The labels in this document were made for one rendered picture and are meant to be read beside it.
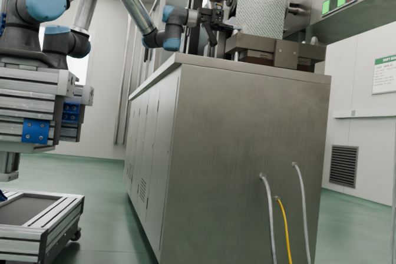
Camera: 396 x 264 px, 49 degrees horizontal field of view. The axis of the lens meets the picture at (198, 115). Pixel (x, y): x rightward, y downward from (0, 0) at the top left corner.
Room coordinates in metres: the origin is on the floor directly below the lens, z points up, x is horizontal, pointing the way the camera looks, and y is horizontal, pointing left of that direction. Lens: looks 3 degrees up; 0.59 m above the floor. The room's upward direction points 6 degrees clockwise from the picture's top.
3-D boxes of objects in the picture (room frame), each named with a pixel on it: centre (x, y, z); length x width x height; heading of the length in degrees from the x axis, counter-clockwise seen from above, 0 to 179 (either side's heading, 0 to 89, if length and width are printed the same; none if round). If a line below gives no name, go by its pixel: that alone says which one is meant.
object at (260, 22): (1.96, -0.24, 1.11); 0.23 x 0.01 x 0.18; 103
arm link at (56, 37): (2.05, 0.71, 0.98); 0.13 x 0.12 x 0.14; 158
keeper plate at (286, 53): (1.76, -0.34, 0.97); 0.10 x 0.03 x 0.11; 103
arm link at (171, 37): (1.88, 0.16, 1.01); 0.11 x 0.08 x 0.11; 45
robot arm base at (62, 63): (2.04, 0.71, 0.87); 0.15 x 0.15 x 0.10
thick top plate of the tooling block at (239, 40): (1.85, -0.30, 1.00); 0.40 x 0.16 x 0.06; 103
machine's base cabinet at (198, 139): (2.92, 0.05, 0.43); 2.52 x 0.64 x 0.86; 13
